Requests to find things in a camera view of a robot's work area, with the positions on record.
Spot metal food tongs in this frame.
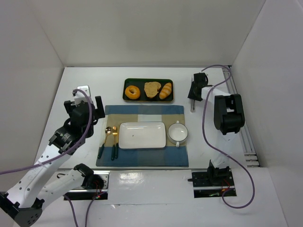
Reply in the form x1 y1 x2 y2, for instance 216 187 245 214
190 99 195 113

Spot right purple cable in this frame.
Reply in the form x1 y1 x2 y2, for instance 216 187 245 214
200 64 256 209

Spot white rectangular plate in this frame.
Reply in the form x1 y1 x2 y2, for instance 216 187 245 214
119 122 166 149

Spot white two-handled soup bowl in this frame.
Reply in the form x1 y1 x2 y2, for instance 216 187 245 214
168 121 188 148

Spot golden bread roll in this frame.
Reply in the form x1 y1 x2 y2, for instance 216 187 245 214
159 83 172 100

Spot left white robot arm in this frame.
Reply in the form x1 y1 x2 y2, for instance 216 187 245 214
0 96 105 227

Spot purple cable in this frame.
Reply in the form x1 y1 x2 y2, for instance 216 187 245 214
0 88 97 227
200 64 256 209

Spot orange bagel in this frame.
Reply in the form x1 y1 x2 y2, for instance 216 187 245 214
125 85 141 100

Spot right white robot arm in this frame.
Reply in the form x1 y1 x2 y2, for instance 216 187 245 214
187 72 246 169

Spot brown bread slice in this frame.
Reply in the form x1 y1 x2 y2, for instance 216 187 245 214
144 82 161 98

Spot aluminium rail frame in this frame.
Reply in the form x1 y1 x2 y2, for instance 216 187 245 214
226 76 260 168

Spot dark green serving tray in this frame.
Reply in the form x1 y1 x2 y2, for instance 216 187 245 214
123 78 174 103

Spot gold knife green handle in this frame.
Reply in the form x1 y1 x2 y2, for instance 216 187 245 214
114 132 118 159

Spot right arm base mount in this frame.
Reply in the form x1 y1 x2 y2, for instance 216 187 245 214
187 171 237 198

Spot blue beige checked placemat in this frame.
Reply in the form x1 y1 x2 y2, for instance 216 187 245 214
96 105 189 167

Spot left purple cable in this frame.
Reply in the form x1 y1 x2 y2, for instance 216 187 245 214
0 88 97 227

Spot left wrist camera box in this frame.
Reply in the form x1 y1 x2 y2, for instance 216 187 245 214
74 85 92 105

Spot gold fork green handle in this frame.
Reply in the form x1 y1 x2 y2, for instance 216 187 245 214
111 126 118 161

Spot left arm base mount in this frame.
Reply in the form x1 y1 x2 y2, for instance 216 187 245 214
65 171 109 201

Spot gold spoon green handle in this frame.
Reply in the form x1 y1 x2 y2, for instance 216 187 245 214
97 127 113 159

